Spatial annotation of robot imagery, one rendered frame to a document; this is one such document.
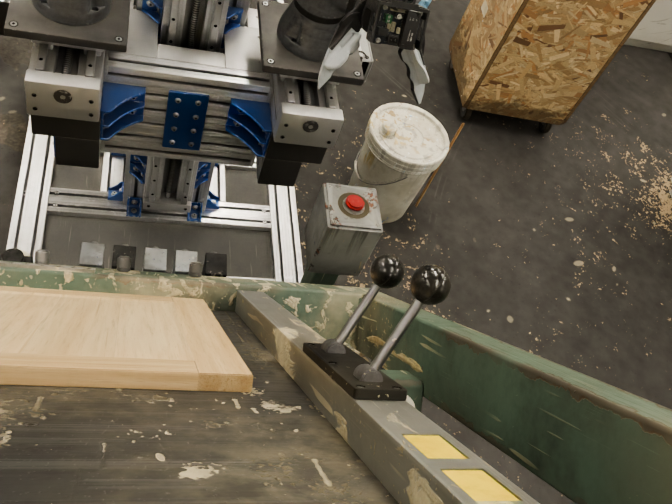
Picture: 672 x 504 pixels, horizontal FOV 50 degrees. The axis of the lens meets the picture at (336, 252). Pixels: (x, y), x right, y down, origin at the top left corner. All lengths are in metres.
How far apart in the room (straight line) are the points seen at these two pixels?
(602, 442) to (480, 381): 0.24
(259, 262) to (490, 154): 1.38
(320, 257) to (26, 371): 0.87
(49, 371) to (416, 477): 0.40
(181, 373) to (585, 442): 0.40
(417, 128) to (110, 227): 1.11
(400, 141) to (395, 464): 2.06
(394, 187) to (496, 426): 1.76
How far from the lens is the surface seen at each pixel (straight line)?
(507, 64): 3.12
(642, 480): 0.69
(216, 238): 2.26
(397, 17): 0.97
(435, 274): 0.66
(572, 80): 3.27
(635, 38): 4.42
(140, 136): 1.76
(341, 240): 1.48
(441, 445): 0.54
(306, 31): 1.57
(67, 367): 0.76
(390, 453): 0.54
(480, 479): 0.48
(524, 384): 0.84
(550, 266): 2.98
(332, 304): 1.37
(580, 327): 2.88
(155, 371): 0.76
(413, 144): 2.55
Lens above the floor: 2.02
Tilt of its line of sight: 51 degrees down
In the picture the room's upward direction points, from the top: 26 degrees clockwise
